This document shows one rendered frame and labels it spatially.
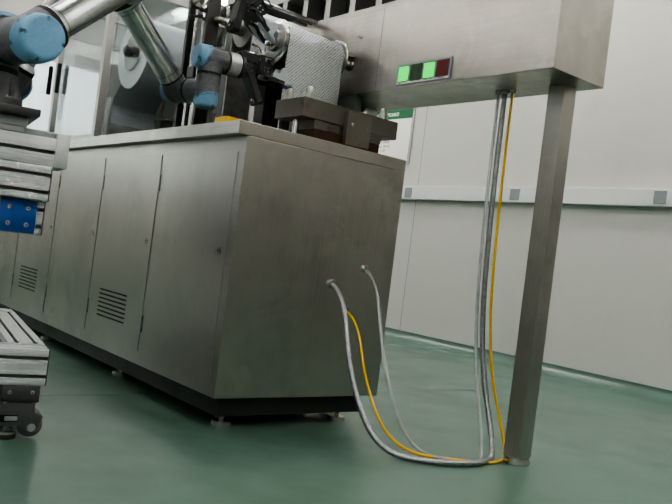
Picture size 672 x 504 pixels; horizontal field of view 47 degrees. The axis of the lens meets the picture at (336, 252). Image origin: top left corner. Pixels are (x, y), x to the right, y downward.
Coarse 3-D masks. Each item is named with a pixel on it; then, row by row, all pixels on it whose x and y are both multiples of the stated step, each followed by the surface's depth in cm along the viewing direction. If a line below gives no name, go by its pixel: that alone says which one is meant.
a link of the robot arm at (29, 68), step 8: (48, 0) 248; (56, 0) 247; (24, 64) 249; (32, 64) 252; (24, 72) 250; (32, 72) 252; (24, 80) 251; (24, 88) 254; (32, 88) 259; (24, 96) 256
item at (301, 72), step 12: (288, 60) 257; (300, 60) 260; (312, 60) 263; (288, 72) 257; (300, 72) 261; (312, 72) 264; (324, 72) 267; (336, 72) 270; (300, 84) 261; (312, 84) 264; (324, 84) 267; (336, 84) 270; (300, 96) 261; (324, 96) 268; (336, 96) 271
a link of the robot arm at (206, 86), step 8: (200, 72) 236; (208, 72) 236; (216, 72) 237; (192, 80) 239; (200, 80) 236; (208, 80) 236; (216, 80) 237; (184, 88) 240; (192, 88) 238; (200, 88) 236; (208, 88) 236; (216, 88) 237; (184, 96) 241; (192, 96) 239; (200, 96) 236; (208, 96) 236; (216, 96) 238; (200, 104) 236; (208, 104) 236; (216, 104) 239
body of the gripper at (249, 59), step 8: (248, 56) 246; (256, 56) 247; (264, 56) 247; (248, 64) 246; (256, 64) 248; (264, 64) 248; (272, 64) 249; (256, 72) 248; (264, 72) 249; (264, 80) 248
